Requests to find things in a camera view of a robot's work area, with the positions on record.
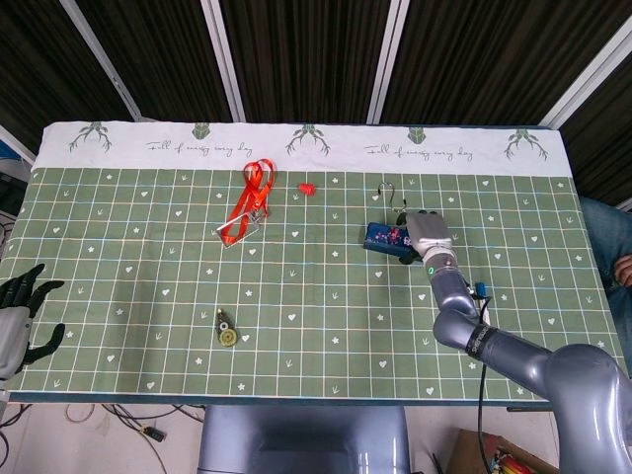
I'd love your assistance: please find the metal wire hook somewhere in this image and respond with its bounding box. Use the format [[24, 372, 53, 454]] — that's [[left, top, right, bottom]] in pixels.
[[376, 181, 409, 214]]

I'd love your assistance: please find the green grid tablecloth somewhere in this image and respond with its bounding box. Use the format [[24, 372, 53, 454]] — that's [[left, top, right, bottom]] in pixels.
[[8, 121, 632, 404]]

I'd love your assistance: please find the grey blue robot torso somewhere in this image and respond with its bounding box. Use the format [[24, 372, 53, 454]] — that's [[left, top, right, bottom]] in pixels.
[[197, 405, 411, 474]]

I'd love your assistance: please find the black equipment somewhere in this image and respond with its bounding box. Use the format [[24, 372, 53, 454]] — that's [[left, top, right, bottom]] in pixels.
[[0, 170, 29, 218]]

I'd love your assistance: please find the olive correction tape dispenser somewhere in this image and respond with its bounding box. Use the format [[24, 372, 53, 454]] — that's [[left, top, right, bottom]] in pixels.
[[214, 307, 238, 348]]

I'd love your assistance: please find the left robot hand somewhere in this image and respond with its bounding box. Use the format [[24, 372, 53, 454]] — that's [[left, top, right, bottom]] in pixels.
[[0, 264, 66, 381]]

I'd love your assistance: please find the white partition post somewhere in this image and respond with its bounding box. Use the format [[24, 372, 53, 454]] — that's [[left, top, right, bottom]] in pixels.
[[365, 0, 417, 124], [199, 0, 247, 123], [58, 0, 145, 122], [538, 19, 632, 130]]

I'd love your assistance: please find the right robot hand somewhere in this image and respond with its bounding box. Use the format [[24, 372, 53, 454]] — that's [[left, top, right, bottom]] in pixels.
[[394, 209, 454, 266]]

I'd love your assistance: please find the white blue frame post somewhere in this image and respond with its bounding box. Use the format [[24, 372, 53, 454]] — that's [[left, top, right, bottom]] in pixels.
[[0, 123, 39, 169]]

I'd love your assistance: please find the beige coiled cable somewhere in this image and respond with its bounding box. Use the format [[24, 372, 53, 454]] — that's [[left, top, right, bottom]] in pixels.
[[65, 403, 101, 425]]

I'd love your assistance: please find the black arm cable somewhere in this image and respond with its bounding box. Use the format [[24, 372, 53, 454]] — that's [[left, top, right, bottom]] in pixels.
[[474, 290, 498, 474]]

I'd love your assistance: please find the blue floral glasses case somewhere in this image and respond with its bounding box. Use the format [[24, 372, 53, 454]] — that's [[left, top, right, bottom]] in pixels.
[[363, 221, 421, 258]]

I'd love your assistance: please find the blue white marker pen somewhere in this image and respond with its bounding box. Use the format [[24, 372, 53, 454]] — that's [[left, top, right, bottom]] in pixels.
[[473, 280, 493, 317]]

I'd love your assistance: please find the brown cardboard box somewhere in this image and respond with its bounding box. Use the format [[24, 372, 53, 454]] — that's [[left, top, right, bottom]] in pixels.
[[451, 428, 559, 474]]

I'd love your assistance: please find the red lanyard with badge holder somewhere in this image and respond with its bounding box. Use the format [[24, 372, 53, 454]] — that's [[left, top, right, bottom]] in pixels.
[[214, 157, 277, 247]]

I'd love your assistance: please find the black floor cable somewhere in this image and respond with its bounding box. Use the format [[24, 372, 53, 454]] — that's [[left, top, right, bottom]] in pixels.
[[101, 403, 204, 474]]

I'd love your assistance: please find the blue jeans leg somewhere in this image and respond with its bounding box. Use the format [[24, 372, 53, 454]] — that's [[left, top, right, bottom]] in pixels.
[[578, 197, 632, 381]]

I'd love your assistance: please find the bystander bare hand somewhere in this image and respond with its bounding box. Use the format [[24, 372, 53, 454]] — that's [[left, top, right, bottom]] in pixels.
[[611, 256, 632, 287]]

